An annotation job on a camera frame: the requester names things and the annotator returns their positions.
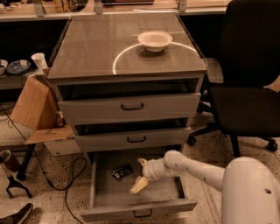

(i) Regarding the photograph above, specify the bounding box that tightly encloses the brown cardboard box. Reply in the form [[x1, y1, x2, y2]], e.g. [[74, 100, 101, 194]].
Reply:
[[10, 75, 81, 156]]

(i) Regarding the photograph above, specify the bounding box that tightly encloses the dark blue plate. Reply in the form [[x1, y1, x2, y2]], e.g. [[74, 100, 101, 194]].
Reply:
[[6, 59, 31, 76]]

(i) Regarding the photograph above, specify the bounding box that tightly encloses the grey drawer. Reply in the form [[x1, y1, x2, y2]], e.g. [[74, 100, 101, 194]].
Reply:
[[81, 147, 197, 222], [76, 118, 191, 152], [55, 76, 201, 126]]

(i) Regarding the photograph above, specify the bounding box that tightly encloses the brown cup on floor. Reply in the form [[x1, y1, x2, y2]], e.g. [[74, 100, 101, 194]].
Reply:
[[0, 150, 20, 172]]

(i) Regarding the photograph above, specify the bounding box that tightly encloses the grey bowl at edge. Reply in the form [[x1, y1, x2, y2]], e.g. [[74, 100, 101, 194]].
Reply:
[[0, 59, 8, 76]]

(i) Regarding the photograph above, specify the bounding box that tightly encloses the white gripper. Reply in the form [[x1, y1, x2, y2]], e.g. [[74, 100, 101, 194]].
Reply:
[[129, 158, 169, 194]]

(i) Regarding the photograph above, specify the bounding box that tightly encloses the white paper bowl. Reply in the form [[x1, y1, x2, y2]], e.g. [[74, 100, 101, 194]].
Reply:
[[137, 31, 172, 53]]

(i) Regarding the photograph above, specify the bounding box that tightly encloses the bottom grey drawer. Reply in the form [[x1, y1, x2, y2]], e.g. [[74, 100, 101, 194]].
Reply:
[[81, 147, 197, 222]]

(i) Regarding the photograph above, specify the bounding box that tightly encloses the middle grey drawer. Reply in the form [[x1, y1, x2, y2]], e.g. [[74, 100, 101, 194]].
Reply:
[[76, 118, 191, 152]]

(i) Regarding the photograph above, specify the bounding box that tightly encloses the white paper cup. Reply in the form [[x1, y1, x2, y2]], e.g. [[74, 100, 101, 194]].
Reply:
[[31, 52, 48, 70]]

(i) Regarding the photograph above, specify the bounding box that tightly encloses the dark shoe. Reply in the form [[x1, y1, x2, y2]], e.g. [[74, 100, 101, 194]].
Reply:
[[0, 203, 33, 224]]

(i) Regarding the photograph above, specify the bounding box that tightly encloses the top grey drawer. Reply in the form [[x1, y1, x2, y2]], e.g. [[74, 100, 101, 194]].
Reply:
[[55, 76, 201, 126]]

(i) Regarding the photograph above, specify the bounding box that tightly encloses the black grabber tool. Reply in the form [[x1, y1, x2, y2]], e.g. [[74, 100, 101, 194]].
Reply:
[[0, 157, 32, 199]]

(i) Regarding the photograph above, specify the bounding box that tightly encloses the grey drawer cabinet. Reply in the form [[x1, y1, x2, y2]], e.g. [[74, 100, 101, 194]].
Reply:
[[46, 11, 208, 156]]

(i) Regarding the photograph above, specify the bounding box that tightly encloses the dark rxbar blueberry wrapper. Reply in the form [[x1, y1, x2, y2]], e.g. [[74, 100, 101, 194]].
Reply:
[[111, 164, 133, 180]]

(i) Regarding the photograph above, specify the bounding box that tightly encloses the black office chair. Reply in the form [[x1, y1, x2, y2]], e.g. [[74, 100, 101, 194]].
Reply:
[[187, 0, 280, 158]]

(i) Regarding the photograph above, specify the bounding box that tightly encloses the back workbench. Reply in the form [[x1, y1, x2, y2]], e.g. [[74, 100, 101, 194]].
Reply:
[[0, 0, 231, 22]]

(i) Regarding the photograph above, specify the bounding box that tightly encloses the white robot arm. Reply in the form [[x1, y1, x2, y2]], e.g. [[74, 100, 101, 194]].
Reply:
[[130, 150, 280, 224]]

